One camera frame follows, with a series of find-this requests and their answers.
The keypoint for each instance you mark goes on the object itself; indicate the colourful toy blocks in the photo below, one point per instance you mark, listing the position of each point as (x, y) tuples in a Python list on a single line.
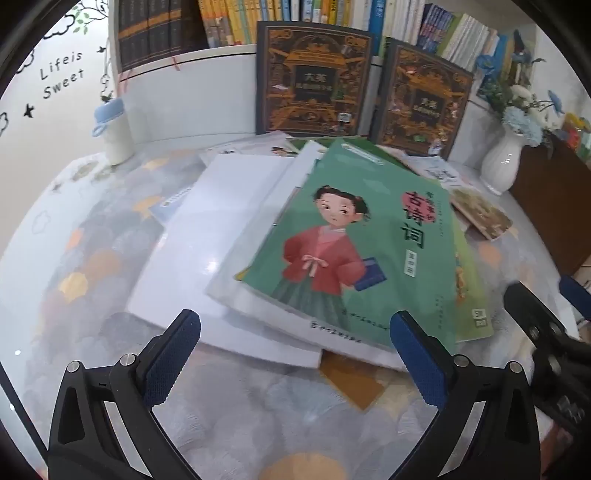
[(577, 136)]

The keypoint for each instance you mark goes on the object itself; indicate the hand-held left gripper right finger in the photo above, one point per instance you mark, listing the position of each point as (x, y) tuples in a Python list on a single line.
[(418, 360)]

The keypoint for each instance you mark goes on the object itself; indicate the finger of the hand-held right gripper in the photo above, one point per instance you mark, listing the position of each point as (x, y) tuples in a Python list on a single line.
[(531, 318), (577, 297)]

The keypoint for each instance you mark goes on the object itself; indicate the white ribbed vase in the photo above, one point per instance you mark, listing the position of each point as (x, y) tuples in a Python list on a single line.
[(503, 161)]

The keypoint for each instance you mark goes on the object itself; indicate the green book with girl figure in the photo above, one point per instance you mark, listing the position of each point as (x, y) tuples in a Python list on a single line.
[(369, 258)]

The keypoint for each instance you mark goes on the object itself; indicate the white bottle with blue lid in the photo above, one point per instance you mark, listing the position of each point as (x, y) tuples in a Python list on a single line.
[(115, 136)]

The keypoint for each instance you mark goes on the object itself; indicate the set of dark hardcover books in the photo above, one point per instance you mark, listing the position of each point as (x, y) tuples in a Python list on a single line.
[(157, 32)]

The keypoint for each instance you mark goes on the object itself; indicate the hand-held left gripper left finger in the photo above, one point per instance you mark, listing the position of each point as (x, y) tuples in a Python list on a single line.
[(173, 360)]

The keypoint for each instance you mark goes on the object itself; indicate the black bird wall decal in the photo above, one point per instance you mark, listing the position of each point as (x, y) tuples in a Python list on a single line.
[(30, 110)]

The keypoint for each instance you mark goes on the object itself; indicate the white book with ink drawings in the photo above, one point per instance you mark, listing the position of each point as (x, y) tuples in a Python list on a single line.
[(436, 170)]

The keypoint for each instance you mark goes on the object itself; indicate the white vase with flowers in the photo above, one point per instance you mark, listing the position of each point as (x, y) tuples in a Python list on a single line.
[(517, 115)]

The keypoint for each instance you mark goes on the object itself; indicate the dark ornate encyclopedia book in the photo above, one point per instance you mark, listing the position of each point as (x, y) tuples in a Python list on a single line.
[(425, 101), (314, 78)]

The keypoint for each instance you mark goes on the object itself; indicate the brown wooden cabinet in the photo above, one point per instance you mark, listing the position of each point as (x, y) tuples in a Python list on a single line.
[(549, 203)]

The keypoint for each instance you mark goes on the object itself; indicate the white bookshelf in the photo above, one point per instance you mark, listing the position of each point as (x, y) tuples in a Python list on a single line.
[(194, 92)]

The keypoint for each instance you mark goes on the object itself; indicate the row of blue-white books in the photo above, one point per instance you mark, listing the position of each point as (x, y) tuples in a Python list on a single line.
[(452, 37)]

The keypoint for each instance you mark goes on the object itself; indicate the row of yellow-spined books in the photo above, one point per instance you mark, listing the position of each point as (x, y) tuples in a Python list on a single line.
[(258, 18)]

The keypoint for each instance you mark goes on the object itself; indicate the tree swing bear wall decal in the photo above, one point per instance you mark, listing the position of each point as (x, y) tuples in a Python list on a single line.
[(85, 14)]

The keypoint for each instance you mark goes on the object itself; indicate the book with painting cover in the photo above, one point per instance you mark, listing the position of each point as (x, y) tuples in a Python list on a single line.
[(482, 212)]

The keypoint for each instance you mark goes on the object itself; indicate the cloud wall decal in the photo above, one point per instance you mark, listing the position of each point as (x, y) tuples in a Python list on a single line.
[(4, 124), (27, 62)]

